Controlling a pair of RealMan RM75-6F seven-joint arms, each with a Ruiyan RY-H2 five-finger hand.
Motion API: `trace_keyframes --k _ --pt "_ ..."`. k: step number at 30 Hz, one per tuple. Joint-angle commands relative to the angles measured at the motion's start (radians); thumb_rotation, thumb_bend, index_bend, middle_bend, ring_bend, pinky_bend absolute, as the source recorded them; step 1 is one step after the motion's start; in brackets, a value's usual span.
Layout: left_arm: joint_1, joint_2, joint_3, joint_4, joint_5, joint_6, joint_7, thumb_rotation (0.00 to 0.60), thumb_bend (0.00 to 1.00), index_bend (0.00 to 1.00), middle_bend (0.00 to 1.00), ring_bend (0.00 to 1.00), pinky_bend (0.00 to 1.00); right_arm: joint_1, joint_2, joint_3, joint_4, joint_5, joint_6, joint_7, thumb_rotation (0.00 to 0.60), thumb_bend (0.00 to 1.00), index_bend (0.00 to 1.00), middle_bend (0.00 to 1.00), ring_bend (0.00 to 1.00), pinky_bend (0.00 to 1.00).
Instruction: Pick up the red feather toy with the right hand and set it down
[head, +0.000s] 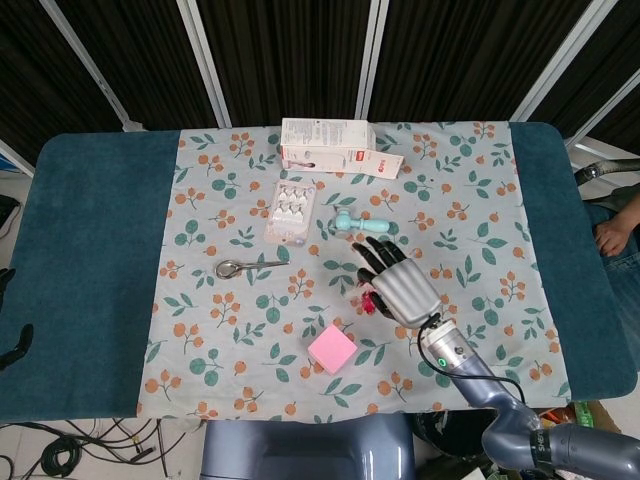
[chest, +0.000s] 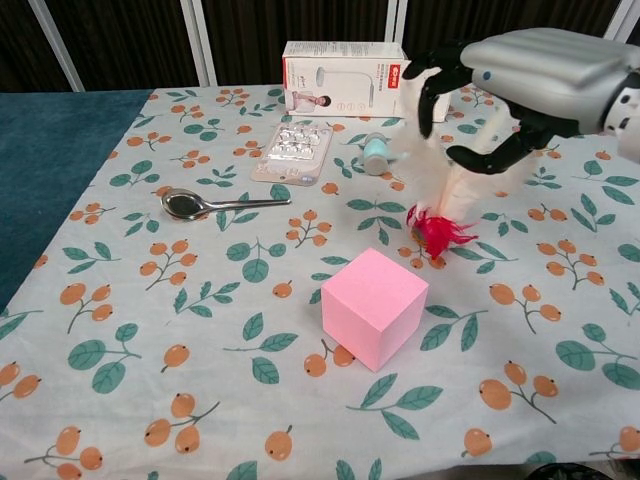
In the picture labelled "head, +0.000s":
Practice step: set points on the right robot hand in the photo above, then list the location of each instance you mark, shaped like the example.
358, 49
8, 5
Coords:
405, 290

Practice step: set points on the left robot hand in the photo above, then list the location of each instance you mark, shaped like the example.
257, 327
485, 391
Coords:
10, 330

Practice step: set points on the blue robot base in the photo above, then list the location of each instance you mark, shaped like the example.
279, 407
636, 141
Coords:
307, 447

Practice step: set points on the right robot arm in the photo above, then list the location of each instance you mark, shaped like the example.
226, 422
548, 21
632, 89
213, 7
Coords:
500, 395

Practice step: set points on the person's hand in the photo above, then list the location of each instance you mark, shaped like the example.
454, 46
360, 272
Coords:
615, 232

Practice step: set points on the teal facial roller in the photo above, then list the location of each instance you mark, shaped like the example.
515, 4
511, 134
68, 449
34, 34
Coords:
360, 224

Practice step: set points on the pink cube block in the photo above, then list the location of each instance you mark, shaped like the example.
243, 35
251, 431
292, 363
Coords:
332, 348

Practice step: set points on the teal table cover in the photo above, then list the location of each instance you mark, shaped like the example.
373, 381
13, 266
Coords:
85, 270

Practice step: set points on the floral tablecloth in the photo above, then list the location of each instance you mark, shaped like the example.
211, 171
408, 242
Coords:
280, 310

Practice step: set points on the clear blister pack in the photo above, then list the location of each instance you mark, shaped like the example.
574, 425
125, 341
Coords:
290, 212

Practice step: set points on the black trash bin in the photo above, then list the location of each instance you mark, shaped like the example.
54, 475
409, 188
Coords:
450, 435

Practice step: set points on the metal spoon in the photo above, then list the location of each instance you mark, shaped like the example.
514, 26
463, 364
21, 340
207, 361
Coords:
247, 266

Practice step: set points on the white product box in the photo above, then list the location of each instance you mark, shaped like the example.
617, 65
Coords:
335, 146

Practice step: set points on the blue jeans leg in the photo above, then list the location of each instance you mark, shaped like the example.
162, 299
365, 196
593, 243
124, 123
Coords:
620, 285

